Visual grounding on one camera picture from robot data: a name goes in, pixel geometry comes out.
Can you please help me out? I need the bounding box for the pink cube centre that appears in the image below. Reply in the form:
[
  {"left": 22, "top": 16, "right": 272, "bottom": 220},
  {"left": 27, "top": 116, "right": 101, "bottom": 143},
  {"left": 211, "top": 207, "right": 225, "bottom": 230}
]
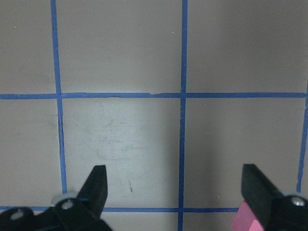
[{"left": 231, "top": 202, "right": 264, "bottom": 231}]

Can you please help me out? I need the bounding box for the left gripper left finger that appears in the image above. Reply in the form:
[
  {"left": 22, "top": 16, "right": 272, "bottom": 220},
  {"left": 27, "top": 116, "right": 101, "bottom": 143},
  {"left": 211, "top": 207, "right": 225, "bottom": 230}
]
[{"left": 53, "top": 165, "right": 111, "bottom": 231}]

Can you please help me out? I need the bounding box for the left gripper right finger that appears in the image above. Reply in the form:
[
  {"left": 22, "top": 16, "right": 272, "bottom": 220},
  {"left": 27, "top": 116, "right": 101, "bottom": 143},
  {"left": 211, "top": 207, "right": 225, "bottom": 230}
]
[{"left": 241, "top": 164, "right": 308, "bottom": 231}]

